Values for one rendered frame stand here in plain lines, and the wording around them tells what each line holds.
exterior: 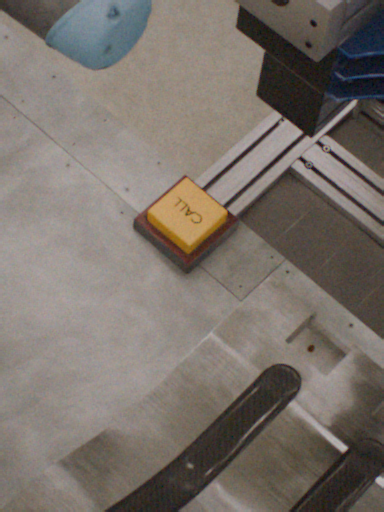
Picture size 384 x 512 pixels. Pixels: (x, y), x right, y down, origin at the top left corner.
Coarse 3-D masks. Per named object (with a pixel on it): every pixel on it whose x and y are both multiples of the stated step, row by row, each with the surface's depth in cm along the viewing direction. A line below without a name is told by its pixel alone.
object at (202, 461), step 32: (256, 384) 127; (288, 384) 127; (224, 416) 125; (256, 416) 126; (192, 448) 123; (224, 448) 124; (352, 448) 124; (160, 480) 121; (192, 480) 122; (320, 480) 122; (352, 480) 123
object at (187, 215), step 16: (176, 192) 142; (192, 192) 142; (160, 208) 141; (176, 208) 141; (192, 208) 141; (208, 208) 142; (160, 224) 141; (176, 224) 140; (192, 224) 141; (208, 224) 141; (176, 240) 141; (192, 240) 140
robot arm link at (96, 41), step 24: (0, 0) 101; (24, 0) 99; (48, 0) 98; (72, 0) 98; (96, 0) 97; (120, 0) 97; (144, 0) 99; (24, 24) 101; (48, 24) 99; (72, 24) 98; (96, 24) 97; (120, 24) 98; (144, 24) 102; (72, 48) 99; (96, 48) 98; (120, 48) 101
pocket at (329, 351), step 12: (312, 324) 132; (300, 336) 132; (312, 336) 132; (324, 336) 131; (300, 348) 132; (324, 348) 132; (336, 348) 131; (348, 348) 131; (312, 360) 131; (324, 360) 131; (336, 360) 131; (324, 372) 130
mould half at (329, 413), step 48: (240, 336) 129; (288, 336) 129; (192, 384) 126; (240, 384) 127; (336, 384) 127; (144, 432) 124; (192, 432) 124; (288, 432) 125; (336, 432) 125; (48, 480) 116; (96, 480) 118; (144, 480) 120; (240, 480) 122; (288, 480) 122
